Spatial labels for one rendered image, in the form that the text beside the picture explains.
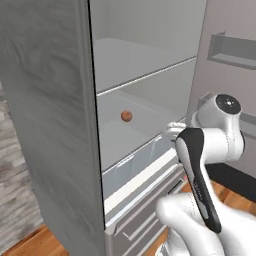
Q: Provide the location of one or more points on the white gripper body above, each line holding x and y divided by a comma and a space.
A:
173, 128

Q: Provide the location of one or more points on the glass fridge shelf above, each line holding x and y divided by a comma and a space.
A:
133, 63

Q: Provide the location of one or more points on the grey stainless steel fridge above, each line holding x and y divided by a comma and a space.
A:
50, 116

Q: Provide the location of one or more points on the grey fridge door shelf bin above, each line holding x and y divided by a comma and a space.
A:
233, 50

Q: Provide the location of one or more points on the grey freezer drawer front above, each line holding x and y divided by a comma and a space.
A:
140, 220

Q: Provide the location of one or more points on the clear fridge crisper drawer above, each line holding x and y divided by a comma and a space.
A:
133, 166

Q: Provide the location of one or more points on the grey open fridge door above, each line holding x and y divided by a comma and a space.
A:
213, 80

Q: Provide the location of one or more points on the brown round onion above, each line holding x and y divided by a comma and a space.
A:
126, 116

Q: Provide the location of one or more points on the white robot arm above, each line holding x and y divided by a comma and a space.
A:
213, 140

